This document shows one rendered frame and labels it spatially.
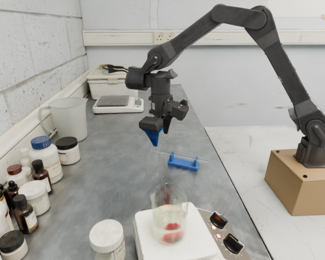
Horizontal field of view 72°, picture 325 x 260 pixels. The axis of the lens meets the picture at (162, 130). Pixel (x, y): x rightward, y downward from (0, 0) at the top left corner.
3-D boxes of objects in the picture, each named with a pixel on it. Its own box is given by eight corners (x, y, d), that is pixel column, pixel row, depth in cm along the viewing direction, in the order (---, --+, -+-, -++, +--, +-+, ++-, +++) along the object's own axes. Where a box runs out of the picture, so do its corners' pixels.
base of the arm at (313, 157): (318, 154, 59) (323, 133, 57) (334, 167, 53) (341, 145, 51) (290, 155, 59) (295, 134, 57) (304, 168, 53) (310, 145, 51)
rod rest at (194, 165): (199, 165, 73) (200, 156, 72) (197, 171, 70) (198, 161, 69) (170, 159, 76) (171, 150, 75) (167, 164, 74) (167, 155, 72)
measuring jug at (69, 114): (46, 151, 81) (36, 112, 75) (43, 137, 91) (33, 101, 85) (97, 139, 90) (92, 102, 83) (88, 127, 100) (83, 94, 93)
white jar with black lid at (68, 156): (75, 152, 80) (72, 134, 77) (83, 160, 76) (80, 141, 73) (55, 159, 76) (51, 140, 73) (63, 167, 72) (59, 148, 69)
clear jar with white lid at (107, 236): (89, 275, 41) (82, 245, 38) (100, 246, 46) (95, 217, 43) (122, 278, 41) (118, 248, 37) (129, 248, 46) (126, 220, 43)
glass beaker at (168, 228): (148, 221, 42) (147, 184, 38) (182, 216, 43) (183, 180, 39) (155, 256, 35) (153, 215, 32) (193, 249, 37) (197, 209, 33)
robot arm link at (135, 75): (171, 50, 64) (134, 48, 68) (160, 52, 57) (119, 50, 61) (171, 90, 68) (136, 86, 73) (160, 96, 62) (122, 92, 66)
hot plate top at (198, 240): (192, 204, 46) (192, 200, 46) (220, 256, 36) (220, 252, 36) (133, 215, 44) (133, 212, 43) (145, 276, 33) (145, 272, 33)
